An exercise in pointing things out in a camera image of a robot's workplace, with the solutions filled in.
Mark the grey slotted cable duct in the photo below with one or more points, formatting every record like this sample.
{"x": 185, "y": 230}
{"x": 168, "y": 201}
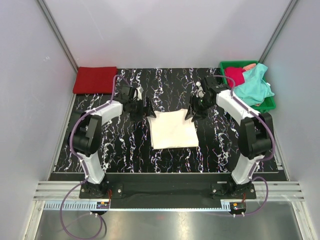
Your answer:
{"x": 101, "y": 206}

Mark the teal t shirt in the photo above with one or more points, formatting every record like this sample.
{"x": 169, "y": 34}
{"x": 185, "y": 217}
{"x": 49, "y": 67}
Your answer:
{"x": 255, "y": 89}

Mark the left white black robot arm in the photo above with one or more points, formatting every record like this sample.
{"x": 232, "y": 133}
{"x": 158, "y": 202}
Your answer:
{"x": 85, "y": 139}

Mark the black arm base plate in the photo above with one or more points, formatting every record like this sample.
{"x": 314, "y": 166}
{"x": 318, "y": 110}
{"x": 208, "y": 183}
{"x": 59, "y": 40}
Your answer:
{"x": 169, "y": 188}

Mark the magenta t shirt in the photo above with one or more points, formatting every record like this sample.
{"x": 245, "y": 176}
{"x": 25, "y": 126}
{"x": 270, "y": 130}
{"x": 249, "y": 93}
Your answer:
{"x": 235, "y": 73}

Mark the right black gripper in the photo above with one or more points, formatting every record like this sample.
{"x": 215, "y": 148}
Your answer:
{"x": 193, "y": 109}

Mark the green plastic bin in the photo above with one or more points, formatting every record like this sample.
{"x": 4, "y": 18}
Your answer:
{"x": 269, "y": 102}

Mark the folded red t shirt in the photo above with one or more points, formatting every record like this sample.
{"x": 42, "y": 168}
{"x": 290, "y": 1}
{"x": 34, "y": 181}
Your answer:
{"x": 94, "y": 80}

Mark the salmon pink t shirt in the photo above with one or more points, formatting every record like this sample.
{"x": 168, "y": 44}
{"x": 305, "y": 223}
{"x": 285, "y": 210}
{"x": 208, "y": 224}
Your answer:
{"x": 249, "y": 67}

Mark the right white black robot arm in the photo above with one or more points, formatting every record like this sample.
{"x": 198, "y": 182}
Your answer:
{"x": 256, "y": 141}

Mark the aluminium corner post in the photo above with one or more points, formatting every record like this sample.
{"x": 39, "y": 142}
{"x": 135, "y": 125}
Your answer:
{"x": 57, "y": 33}
{"x": 278, "y": 29}

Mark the cream white t shirt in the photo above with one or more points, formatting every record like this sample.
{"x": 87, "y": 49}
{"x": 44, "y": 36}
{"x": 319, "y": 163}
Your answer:
{"x": 170, "y": 130}

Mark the right aluminium corner post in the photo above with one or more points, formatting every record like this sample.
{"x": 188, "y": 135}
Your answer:
{"x": 278, "y": 29}

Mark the aluminium rail frame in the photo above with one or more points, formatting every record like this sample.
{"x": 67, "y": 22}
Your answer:
{"x": 276, "y": 190}

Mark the left aluminium corner post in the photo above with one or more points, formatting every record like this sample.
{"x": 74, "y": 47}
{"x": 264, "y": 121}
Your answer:
{"x": 57, "y": 33}

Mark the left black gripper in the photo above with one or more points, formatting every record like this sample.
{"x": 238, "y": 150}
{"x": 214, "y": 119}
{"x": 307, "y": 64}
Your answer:
{"x": 144, "y": 112}

